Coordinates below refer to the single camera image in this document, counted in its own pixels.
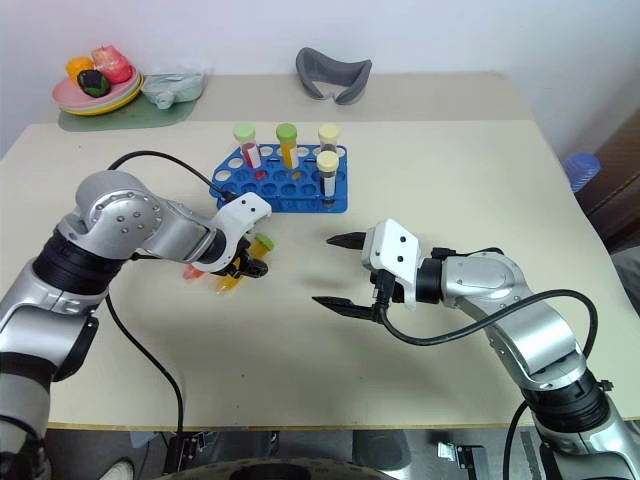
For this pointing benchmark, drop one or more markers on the yellow plate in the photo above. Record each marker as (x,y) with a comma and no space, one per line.
(125,106)

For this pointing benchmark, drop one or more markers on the black and green toy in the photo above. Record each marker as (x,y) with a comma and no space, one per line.
(92,83)

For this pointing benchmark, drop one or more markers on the red liquid test tube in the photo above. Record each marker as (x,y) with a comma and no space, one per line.
(192,273)

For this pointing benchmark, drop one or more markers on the brown wooden cabinet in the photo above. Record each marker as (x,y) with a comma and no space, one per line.
(620,185)

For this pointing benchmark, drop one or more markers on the grey round stool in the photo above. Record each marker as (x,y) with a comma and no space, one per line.
(380,450)

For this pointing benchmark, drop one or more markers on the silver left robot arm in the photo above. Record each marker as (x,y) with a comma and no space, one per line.
(120,215)

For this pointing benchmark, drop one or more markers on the blue test tube rack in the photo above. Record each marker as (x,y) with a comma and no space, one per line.
(280,192)

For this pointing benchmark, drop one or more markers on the white shoe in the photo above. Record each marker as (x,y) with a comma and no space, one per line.
(117,471)

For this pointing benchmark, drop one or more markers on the yellow-capped dark liquid tube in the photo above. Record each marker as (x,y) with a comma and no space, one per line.
(328,170)
(329,135)

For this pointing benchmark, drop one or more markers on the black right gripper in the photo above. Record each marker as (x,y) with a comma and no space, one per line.
(385,287)

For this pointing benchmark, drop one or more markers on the grey curved foam pad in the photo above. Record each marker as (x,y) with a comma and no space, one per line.
(320,75)

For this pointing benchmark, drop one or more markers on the blue water bottle cap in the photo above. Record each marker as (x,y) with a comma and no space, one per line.
(582,170)

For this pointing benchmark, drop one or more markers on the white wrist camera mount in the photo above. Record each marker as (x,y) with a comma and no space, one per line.
(245,206)
(395,240)

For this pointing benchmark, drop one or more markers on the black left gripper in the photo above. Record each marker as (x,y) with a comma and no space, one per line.
(235,260)

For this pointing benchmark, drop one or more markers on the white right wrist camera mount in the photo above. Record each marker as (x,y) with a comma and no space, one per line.
(395,240)

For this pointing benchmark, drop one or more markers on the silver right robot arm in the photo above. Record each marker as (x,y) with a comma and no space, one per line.
(530,320)

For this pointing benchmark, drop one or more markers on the metal bracket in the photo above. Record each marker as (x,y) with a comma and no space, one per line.
(460,454)

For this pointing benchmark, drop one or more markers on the green-capped red liquid tube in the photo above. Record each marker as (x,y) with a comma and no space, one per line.
(245,135)

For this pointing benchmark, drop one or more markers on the green-capped yellow liquid tube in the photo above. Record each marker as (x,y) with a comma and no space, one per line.
(262,245)
(286,135)

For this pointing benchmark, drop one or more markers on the pink plate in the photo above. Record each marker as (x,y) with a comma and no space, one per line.
(65,95)

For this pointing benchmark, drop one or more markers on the red toy fruit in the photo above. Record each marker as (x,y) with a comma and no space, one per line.
(112,65)

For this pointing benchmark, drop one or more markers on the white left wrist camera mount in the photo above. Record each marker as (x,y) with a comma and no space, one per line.
(245,206)

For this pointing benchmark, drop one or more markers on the pale green plastic bag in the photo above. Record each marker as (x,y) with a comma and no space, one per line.
(172,87)

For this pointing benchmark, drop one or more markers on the orange toy fruit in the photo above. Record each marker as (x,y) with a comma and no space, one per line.
(79,66)

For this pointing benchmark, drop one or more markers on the green table mat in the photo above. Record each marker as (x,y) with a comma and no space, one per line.
(150,117)

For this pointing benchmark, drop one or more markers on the stack of coloured plates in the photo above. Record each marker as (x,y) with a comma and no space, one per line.
(131,95)

